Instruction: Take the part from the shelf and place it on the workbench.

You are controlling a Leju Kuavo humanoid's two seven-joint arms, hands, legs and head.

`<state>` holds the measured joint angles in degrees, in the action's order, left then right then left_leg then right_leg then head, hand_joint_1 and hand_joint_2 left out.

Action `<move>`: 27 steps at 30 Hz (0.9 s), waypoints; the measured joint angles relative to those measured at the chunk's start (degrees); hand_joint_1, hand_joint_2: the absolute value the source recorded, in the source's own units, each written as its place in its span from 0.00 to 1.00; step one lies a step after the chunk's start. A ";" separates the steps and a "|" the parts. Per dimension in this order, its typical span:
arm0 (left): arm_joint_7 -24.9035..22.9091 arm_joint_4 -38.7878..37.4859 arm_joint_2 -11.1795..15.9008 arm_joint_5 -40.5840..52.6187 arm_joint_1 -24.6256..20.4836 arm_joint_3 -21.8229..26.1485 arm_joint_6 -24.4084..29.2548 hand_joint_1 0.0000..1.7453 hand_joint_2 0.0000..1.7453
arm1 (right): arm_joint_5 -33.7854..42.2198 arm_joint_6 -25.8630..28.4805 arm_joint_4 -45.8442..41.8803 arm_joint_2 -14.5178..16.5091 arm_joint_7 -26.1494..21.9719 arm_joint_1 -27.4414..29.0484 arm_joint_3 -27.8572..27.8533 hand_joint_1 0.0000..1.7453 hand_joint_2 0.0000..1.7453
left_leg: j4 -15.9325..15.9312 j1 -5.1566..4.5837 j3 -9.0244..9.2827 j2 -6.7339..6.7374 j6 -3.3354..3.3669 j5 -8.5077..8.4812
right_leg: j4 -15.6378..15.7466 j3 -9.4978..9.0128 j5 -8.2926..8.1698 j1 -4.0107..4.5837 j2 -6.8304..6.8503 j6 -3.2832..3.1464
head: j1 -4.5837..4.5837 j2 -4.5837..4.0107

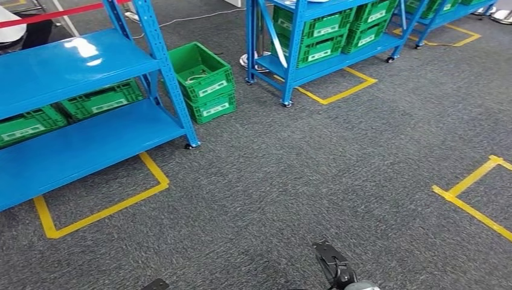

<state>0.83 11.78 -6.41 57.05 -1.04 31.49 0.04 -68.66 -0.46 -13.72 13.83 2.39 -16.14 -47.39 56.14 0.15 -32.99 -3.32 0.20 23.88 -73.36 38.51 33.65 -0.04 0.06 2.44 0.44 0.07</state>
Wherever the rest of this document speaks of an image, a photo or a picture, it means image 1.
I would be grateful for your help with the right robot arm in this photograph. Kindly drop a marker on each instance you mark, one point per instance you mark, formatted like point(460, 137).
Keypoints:
point(362, 286)

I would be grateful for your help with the chrome stanchion with round base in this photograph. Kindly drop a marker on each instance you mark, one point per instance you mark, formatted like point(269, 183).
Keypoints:
point(246, 62)

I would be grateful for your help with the white power strip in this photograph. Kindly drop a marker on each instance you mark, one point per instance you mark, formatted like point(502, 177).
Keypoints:
point(132, 17)

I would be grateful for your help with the yellow floor tape square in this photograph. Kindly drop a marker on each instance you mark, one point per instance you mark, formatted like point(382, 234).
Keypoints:
point(348, 92)
point(468, 39)

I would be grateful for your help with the person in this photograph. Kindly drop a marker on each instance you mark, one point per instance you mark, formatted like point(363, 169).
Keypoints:
point(10, 28)

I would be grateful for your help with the red barrier belt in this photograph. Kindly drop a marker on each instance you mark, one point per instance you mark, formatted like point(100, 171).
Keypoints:
point(60, 14)

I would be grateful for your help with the round grey stand base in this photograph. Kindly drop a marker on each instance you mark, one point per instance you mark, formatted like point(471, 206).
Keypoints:
point(485, 10)
point(502, 18)

